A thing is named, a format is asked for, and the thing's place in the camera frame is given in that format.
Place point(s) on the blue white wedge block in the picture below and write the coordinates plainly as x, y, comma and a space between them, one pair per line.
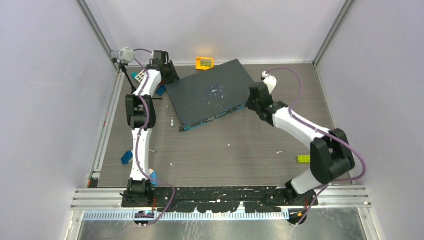
153, 176

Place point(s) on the white window toy brick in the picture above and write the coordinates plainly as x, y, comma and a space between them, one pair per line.
139, 77

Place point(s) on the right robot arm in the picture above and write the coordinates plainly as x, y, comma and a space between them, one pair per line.
330, 158

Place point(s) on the dark grey network switch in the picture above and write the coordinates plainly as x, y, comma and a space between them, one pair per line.
210, 94

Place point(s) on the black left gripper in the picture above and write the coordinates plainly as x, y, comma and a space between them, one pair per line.
174, 77

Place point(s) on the blue toy block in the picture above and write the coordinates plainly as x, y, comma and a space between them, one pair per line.
127, 157

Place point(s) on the green toy brick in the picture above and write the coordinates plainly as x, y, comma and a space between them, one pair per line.
303, 159

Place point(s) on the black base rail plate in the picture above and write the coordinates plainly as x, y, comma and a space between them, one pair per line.
254, 199

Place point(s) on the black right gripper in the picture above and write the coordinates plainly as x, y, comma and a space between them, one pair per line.
250, 103

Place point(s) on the small blue toy brick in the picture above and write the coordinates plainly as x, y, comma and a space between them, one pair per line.
161, 90

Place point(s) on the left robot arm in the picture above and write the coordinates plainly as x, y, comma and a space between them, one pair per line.
141, 118

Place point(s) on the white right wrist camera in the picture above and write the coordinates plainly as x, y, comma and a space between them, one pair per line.
269, 80

